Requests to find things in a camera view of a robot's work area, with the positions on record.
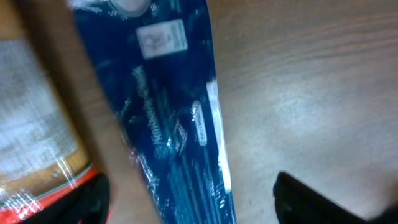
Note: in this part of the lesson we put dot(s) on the blue tissue multipack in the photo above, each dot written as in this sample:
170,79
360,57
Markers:
154,60

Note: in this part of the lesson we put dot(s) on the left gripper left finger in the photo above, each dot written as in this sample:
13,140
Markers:
87,204

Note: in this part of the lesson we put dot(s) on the orange spaghetti packet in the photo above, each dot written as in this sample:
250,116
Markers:
42,157

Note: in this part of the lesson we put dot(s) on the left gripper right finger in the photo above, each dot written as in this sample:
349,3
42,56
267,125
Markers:
297,203

